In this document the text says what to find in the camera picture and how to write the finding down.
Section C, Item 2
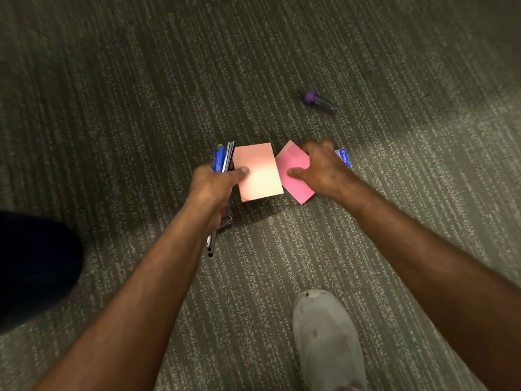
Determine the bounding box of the purple capped lead tube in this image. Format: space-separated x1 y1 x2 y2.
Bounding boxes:
301 90 338 115

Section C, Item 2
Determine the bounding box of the person's left hand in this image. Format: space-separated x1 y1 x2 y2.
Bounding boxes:
185 162 249 234

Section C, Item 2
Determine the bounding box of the black and silver pen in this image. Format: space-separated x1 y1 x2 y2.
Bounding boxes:
205 141 236 258

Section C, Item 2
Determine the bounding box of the pink sticky note pad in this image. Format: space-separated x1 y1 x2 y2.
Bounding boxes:
275 140 316 206

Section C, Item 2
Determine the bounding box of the person's dark trouser leg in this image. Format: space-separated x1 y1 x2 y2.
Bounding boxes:
0 211 85 334

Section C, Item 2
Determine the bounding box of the person's left forearm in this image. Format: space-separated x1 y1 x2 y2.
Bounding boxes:
34 201 218 391

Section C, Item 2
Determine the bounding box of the person's white shoe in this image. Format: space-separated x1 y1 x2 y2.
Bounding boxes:
292 289 368 391

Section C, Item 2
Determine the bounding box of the person's right hand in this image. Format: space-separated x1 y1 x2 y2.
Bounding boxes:
287 138 359 201

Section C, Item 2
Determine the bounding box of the peach sticky note pad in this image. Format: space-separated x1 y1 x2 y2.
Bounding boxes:
232 143 284 203

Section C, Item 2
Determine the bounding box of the person's right forearm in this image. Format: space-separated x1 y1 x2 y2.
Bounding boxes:
336 177 521 391

